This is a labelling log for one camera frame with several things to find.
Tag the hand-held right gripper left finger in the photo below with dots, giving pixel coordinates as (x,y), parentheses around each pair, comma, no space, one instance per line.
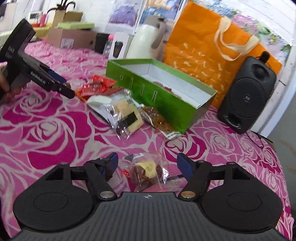
(113,162)

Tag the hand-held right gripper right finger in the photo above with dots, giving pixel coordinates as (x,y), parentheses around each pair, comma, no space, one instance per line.
(185,163)

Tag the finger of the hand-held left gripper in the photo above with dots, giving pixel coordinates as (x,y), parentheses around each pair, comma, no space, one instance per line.
(64,91)
(56,77)

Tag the red snack packet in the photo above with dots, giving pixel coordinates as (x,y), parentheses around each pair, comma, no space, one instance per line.
(90,92)
(104,82)

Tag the clear yellow-cookie snack packet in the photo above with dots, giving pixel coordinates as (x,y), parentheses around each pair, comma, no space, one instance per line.
(145,169)

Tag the clear biscuit packet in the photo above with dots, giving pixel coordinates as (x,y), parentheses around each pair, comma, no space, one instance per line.
(129,115)

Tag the brown cake packet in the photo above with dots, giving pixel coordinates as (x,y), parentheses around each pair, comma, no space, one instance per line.
(155,118)

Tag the green cardboard box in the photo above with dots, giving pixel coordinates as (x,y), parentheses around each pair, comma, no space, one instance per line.
(161,104)

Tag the person's left hand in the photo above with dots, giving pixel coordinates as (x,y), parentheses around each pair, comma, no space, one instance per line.
(4,83)

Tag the white device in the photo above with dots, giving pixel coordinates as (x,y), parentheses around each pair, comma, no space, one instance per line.
(35,15)

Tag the pink bottle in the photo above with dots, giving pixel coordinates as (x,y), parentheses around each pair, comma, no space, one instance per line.
(44,19)

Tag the brown cardboard box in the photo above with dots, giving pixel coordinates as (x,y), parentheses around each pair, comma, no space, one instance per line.
(71,39)

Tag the pink rose blanket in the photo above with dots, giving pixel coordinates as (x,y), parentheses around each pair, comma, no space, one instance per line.
(46,139)

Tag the tall brown box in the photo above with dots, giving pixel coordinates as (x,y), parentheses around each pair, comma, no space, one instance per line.
(62,17)

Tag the green box lid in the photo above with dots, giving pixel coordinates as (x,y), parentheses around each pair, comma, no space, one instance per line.
(76,25)

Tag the black tumbler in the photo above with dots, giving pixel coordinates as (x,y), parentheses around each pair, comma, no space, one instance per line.
(101,42)

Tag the pink-capped clear bottle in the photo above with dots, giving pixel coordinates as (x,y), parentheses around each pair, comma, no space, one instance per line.
(108,46)

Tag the white tumbler carton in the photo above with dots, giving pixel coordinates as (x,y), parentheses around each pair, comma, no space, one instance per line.
(120,46)

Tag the black speaker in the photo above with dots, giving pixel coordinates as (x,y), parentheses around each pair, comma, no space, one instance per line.
(247,97)

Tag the purple bedding poster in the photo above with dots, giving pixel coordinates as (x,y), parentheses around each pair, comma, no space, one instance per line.
(122,14)

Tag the white thermos jug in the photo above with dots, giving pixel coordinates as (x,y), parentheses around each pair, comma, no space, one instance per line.
(143,41)

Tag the orange tote bag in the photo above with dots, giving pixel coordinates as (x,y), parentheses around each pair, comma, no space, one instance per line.
(196,39)

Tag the blue bedding poster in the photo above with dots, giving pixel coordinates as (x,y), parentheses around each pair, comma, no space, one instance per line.
(161,9)

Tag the black microphone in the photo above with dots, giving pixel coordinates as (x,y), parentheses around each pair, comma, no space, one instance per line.
(264,56)

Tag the floral wall poster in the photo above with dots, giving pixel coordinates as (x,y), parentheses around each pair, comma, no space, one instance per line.
(261,25)

